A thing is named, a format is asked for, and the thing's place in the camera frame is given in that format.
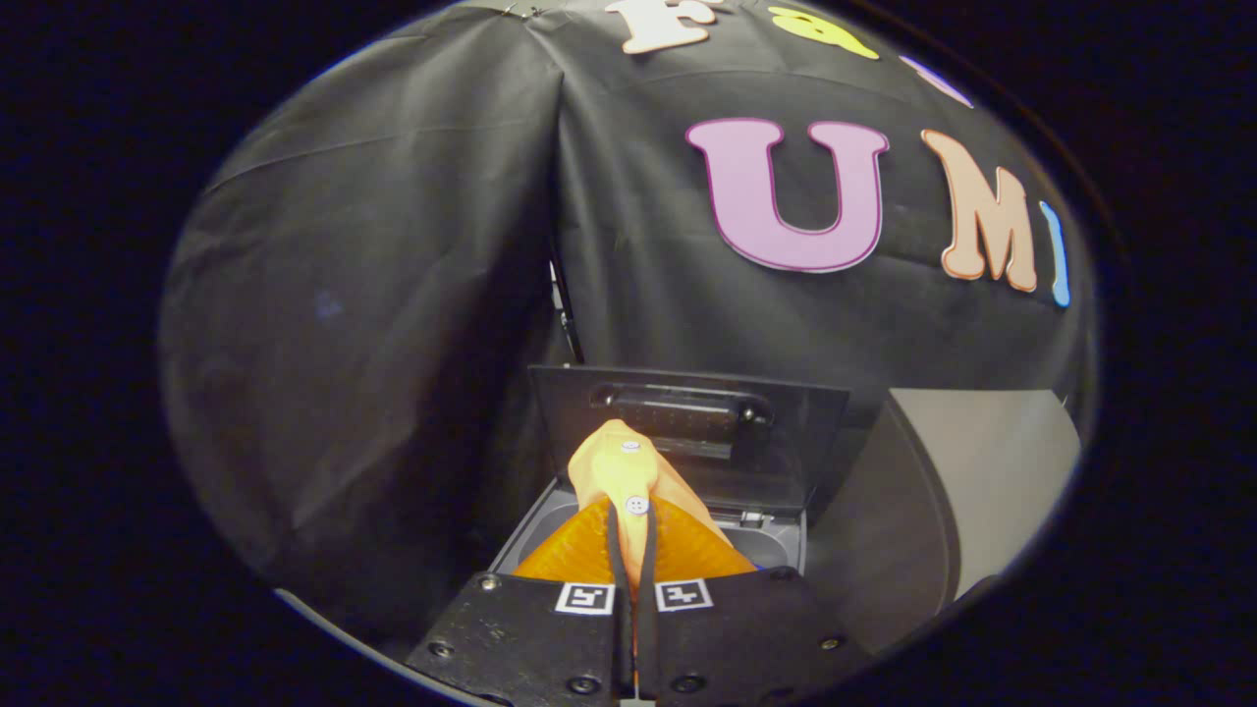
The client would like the orange shirt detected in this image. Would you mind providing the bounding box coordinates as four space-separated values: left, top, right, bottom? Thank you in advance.
568 419 757 590

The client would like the beige cabinet with dark frame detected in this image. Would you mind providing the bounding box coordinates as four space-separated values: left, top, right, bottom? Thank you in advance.
805 388 1081 654

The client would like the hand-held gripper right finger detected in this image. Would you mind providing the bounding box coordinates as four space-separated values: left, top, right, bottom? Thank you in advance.
636 496 870 707

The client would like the black backdrop cloth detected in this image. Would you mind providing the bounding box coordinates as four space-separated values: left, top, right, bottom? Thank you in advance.
157 0 1096 639

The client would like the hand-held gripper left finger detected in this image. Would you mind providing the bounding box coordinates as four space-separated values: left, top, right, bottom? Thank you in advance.
408 496 634 707

